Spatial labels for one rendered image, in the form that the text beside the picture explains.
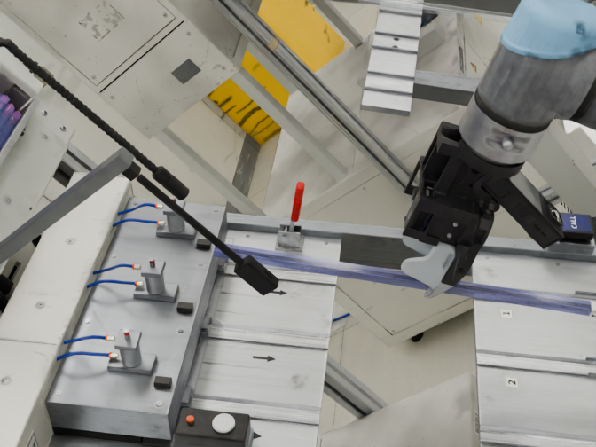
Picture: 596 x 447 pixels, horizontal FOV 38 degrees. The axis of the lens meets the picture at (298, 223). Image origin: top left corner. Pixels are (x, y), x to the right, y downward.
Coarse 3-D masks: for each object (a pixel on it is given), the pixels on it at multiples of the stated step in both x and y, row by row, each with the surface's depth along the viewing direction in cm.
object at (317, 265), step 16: (224, 256) 96; (240, 256) 96; (256, 256) 96; (272, 256) 96; (288, 256) 96; (304, 256) 96; (320, 272) 96; (336, 272) 96; (352, 272) 96; (368, 272) 96; (384, 272) 96; (400, 272) 96; (416, 288) 96; (464, 288) 95; (480, 288) 96; (496, 288) 96; (528, 304) 96; (544, 304) 95; (560, 304) 95; (576, 304) 95
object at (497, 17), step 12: (360, 0) 141; (372, 0) 141; (384, 0) 140; (396, 0) 141; (408, 0) 141; (432, 12) 140; (444, 12) 140; (456, 12) 140; (468, 12) 139; (480, 12) 139; (492, 12) 140
